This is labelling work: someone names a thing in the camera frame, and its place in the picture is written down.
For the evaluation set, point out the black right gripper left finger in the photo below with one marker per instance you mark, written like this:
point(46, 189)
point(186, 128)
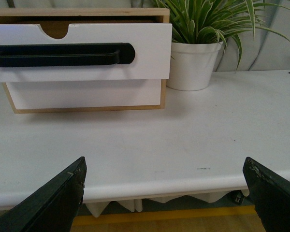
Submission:
point(51, 208)

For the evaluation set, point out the black drawer handle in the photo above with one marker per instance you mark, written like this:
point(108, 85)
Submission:
point(61, 55)

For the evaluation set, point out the green spider plant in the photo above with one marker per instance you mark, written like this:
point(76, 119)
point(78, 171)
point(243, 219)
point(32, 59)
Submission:
point(214, 21)

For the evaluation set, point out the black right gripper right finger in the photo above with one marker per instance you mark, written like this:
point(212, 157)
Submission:
point(270, 194)

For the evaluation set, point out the black object under table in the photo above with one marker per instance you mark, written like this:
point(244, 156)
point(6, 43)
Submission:
point(238, 197)

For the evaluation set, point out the wooden drawer cabinet frame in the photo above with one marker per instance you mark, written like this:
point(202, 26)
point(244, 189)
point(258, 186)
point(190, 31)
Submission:
point(55, 22)

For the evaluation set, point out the white plant pot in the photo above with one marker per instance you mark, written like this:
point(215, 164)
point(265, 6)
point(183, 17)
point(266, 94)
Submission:
point(192, 65)

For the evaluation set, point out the white drawer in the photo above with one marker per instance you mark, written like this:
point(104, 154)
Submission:
point(151, 41)
point(69, 96)

